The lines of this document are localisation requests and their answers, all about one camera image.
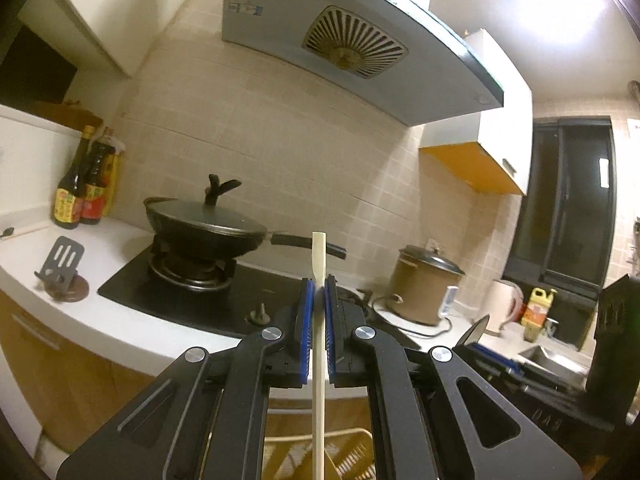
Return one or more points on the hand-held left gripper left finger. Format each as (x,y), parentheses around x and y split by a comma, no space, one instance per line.
(306,320)

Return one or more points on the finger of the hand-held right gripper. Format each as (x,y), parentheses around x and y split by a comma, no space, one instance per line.
(500,358)
(475,332)

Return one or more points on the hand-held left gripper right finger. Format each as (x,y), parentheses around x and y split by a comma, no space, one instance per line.
(330,320)

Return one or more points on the pale wooden chopstick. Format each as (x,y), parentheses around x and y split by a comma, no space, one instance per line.
(319,260)

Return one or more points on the beige plastic utensil basket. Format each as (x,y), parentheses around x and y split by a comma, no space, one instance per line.
(350,455)

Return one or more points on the white electric kettle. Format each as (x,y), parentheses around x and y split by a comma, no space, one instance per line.
(502,305)

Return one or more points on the steel sink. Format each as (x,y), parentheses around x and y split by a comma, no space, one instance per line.
(550,360)

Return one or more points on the yellow oil bottle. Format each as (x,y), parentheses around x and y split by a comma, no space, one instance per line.
(537,307)

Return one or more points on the brown rice cooker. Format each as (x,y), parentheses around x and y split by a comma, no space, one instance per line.
(420,290)

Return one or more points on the black wok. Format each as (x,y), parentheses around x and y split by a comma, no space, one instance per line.
(200,230)

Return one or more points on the dark window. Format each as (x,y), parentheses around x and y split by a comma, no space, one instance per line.
(565,200)

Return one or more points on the wok lid with forked knob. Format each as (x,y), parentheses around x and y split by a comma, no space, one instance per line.
(215,190)

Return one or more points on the black gas stove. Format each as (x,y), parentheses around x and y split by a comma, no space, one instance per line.
(150,290)

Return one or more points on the white kitchen countertop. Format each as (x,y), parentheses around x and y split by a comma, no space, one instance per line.
(100,320)

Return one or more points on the yellow plastic bottle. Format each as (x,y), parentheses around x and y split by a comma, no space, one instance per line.
(115,180)

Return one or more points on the soy sauce bottle red label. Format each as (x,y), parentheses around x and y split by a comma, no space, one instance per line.
(97,185)

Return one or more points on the wooden base cabinets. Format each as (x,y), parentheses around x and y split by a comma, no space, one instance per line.
(60,380)

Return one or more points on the soy sauce bottle yellow label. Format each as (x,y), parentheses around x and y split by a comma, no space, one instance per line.
(70,195)

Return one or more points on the range hood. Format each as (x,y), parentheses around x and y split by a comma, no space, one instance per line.
(280,10)

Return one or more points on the brown box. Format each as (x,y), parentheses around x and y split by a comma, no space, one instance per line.
(65,112)

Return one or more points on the white tall cabinet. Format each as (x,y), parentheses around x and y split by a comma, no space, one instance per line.
(25,170)

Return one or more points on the white and yellow wall cabinet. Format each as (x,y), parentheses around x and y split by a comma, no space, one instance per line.
(500,110)

